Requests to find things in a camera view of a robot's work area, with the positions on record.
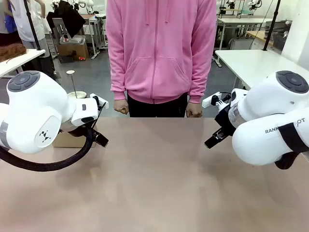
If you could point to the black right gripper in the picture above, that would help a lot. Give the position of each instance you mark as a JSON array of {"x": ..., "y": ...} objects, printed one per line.
[{"x": 223, "y": 118}]

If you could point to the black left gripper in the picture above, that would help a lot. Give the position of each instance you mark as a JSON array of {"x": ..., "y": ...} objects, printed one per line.
[{"x": 77, "y": 131}]

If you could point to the person's right forearm pink sleeve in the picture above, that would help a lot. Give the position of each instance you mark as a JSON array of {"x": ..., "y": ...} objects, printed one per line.
[{"x": 116, "y": 72}]

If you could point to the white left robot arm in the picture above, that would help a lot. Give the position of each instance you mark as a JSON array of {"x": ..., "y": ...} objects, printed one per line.
[{"x": 31, "y": 108}]

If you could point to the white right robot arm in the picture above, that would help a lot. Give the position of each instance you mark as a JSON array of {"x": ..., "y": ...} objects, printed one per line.
[{"x": 265, "y": 106}]

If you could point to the person's left forearm pink sleeve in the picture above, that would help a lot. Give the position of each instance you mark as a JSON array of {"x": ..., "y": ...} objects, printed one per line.
[{"x": 200, "y": 72}]

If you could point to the person's left hand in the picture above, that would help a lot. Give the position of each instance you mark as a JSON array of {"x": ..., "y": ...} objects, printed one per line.
[{"x": 193, "y": 111}]

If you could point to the person's right hand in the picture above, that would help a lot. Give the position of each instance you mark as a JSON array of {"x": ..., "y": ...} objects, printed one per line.
[{"x": 121, "y": 107}]

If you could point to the metal rod stand white base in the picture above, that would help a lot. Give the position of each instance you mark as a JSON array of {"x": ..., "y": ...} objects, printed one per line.
[{"x": 76, "y": 94}]

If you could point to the black trousers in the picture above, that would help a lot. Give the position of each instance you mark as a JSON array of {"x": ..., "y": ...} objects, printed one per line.
[{"x": 157, "y": 110}]

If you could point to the large white table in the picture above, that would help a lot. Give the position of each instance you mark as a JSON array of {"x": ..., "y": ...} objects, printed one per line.
[{"x": 253, "y": 62}]

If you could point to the brown cardboard storage box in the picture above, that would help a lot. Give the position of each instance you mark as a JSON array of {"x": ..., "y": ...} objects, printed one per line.
[{"x": 72, "y": 52}]

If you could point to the pink zip hoodie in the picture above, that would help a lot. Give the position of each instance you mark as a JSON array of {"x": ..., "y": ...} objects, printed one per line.
[{"x": 157, "y": 48}]

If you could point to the white table with brown fur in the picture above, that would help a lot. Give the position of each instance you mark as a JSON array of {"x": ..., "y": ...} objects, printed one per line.
[{"x": 14, "y": 62}]

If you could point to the wooden top table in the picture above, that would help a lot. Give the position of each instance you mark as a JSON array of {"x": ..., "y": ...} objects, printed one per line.
[{"x": 262, "y": 36}]

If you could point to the black hanging cloth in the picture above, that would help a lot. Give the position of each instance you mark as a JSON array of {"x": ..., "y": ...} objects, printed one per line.
[{"x": 68, "y": 19}]

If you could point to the white lab bench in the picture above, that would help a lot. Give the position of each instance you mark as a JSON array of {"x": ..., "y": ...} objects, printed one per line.
[{"x": 241, "y": 21}]

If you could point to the brown furry cloth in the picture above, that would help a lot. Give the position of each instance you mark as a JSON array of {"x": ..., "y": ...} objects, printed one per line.
[{"x": 10, "y": 52}]

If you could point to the black stand pole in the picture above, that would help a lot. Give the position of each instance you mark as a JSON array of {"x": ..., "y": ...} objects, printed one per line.
[
  {"x": 271, "y": 24},
  {"x": 32, "y": 26}
]

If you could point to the bystander in white shirt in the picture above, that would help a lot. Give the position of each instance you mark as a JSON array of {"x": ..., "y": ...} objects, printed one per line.
[{"x": 26, "y": 21}]

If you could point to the bystander in blue clothing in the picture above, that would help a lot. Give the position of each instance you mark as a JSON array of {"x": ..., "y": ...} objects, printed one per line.
[{"x": 6, "y": 21}]

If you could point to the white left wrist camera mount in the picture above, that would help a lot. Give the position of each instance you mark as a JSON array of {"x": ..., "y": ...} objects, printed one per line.
[{"x": 101, "y": 101}]

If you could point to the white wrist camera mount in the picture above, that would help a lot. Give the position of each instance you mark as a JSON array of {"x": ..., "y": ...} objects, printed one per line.
[
  {"x": 101, "y": 101},
  {"x": 208, "y": 100}
]

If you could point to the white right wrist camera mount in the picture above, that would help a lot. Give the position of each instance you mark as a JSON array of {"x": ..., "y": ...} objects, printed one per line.
[{"x": 208, "y": 100}]

